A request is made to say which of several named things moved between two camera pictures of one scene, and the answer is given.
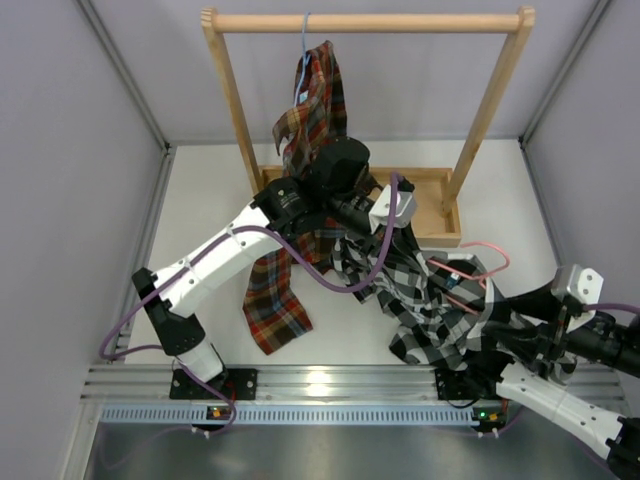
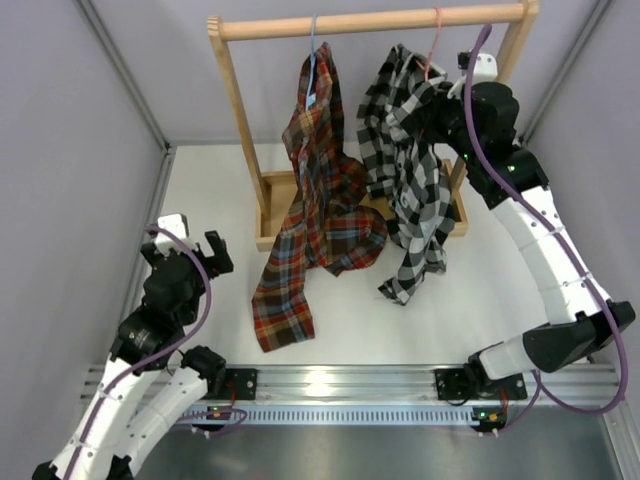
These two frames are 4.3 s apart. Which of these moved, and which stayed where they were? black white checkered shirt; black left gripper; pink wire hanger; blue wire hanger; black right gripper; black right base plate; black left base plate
Moved: blue wire hanger; black right gripper; pink wire hanger; black white checkered shirt; black left gripper
Stayed: black right base plate; black left base plate
